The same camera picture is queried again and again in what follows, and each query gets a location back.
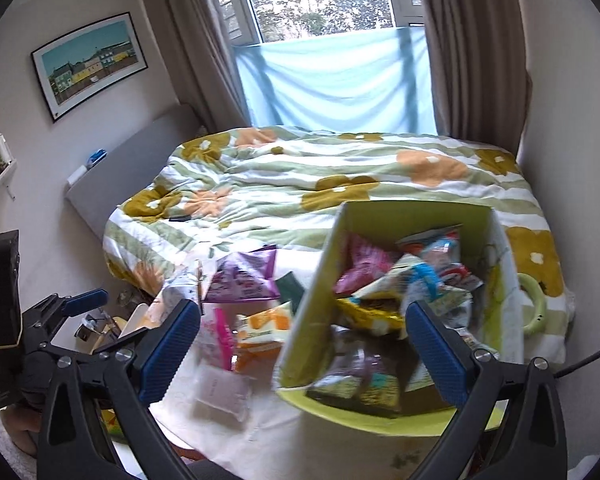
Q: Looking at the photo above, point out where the dark green snack packet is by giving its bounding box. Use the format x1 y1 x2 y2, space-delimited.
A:
275 272 307 313

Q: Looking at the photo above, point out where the pile of snack packets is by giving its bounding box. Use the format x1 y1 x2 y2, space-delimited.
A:
307 225 486 418

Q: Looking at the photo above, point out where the brown curtain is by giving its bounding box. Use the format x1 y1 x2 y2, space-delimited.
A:
152 0 253 133
412 0 533 161

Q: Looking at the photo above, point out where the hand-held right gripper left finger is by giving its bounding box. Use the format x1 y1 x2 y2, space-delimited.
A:
36 298 201 480

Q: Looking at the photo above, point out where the orange white snack packet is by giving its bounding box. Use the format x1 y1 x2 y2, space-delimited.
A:
235 302 293 361

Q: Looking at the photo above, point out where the person's left hand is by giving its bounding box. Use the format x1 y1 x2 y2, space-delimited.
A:
5 402 46 456

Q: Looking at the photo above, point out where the translucent white snack packet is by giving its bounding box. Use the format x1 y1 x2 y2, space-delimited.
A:
195 362 253 423

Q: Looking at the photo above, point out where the yellow-green cardboard box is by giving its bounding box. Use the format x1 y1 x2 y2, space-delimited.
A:
275 201 526 436

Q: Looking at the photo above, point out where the pink snack packet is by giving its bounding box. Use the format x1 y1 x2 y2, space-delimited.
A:
200 307 237 371

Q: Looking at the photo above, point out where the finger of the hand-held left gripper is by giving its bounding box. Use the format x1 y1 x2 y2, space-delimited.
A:
87 328 151 357
22 289 110 331

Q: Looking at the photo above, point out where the grey headboard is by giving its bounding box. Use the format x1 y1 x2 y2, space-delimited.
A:
65 104 201 241

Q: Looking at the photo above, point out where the purple snack packet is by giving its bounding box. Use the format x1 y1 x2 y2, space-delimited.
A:
202 245 278 303

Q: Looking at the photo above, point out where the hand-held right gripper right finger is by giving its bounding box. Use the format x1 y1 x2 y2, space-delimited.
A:
405 301 563 480

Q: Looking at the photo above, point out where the framed house picture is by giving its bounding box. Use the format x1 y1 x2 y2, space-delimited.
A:
30 11 148 123

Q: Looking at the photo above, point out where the black cable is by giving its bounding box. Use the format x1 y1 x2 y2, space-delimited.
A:
552 337 600 380

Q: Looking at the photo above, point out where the shiny metal object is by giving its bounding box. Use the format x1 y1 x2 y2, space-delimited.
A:
75 310 106 343

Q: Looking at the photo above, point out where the crumpled white wrapper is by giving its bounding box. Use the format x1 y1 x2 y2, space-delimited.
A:
162 260 204 311

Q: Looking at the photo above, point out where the light blue cloth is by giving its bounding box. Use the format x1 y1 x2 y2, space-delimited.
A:
232 25 438 136

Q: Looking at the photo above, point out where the floral blanket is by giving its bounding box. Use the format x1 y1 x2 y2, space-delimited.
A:
102 125 576 366

